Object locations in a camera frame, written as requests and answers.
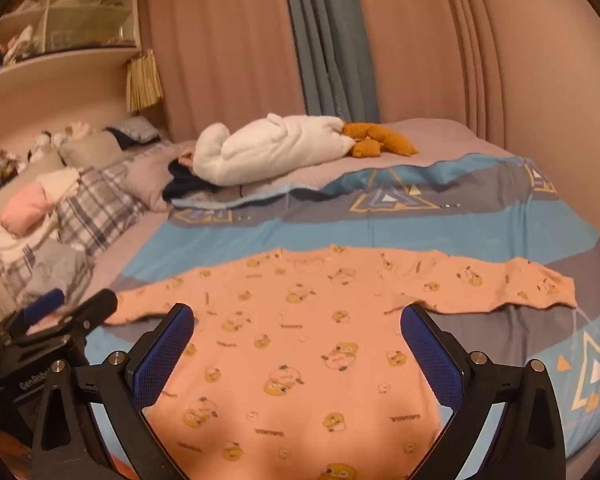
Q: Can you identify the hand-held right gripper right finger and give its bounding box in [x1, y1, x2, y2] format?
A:
[400, 302, 567, 480]

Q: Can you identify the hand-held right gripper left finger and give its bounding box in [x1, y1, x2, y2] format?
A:
[30, 302, 196, 480]

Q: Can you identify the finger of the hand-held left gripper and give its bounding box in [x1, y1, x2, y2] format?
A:
[60, 288, 119, 345]
[20, 288, 66, 326]

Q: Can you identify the pink cartoon print pajama top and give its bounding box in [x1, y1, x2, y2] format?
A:
[102, 244, 578, 480]

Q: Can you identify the grey garment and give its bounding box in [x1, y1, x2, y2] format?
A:
[24, 246, 94, 307]

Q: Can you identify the plaid cloth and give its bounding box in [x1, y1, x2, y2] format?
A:
[0, 232, 43, 308]

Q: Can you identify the pink cloth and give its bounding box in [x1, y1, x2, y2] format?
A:
[0, 182, 57, 236]

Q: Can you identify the grey plaid pillow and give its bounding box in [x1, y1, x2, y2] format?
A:
[55, 162, 147, 257]

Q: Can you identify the white cloth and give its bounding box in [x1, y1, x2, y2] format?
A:
[34, 166, 82, 197]

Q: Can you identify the lilac pillow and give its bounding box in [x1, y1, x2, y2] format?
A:
[122, 142, 201, 212]

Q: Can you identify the dark navy garment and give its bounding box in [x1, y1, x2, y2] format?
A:
[162, 157, 231, 203]

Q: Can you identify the beige cushion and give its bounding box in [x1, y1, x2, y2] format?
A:
[59, 131, 127, 169]

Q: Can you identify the black white plush toy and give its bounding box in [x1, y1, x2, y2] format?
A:
[27, 131, 68, 162]

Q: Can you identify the blue grey striped duvet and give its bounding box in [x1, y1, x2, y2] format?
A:
[85, 152, 600, 480]

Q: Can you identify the small white plush toy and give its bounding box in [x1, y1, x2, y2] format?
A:
[65, 120, 98, 140]

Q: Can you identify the small blue plaid pillow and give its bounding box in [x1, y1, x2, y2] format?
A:
[105, 116, 161, 150]

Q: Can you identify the beige curved headboard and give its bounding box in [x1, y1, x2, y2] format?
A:
[0, 52, 167, 163]

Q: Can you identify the white plush goose toy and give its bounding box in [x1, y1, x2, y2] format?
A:
[194, 114, 420, 186]

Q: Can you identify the yellow hanging fringe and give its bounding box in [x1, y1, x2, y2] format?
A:
[126, 50, 165, 113]

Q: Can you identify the pink curtain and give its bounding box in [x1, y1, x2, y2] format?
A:
[145, 0, 311, 145]
[349, 0, 512, 153]

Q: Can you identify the blue grey curtain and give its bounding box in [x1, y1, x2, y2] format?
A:
[280, 0, 382, 120]

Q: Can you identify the white wall shelf unit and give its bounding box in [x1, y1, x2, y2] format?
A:
[0, 0, 152, 82]

